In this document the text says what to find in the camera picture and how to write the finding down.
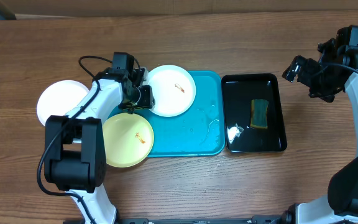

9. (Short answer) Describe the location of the teal plastic tray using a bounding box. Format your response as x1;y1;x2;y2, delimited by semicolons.
107;70;226;158

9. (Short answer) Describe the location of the black plastic tray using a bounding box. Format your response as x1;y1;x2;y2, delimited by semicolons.
221;73;287;153

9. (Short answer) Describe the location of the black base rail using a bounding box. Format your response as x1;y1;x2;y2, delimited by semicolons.
63;215;291;224

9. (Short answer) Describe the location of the green yellow sponge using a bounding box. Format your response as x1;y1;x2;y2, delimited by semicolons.
250;99;269;129

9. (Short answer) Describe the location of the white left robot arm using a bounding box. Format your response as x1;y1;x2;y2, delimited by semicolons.
37;67;154;223

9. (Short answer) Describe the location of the yellow plate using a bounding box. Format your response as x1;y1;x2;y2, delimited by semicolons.
103;113;154;168

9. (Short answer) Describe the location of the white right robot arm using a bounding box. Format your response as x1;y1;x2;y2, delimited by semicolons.
282;50;358;223

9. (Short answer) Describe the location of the white plate with stain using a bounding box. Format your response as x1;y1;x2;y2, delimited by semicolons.
144;65;196;117

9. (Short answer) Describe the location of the large white plate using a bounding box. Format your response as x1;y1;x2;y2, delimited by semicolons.
36;80;89;126

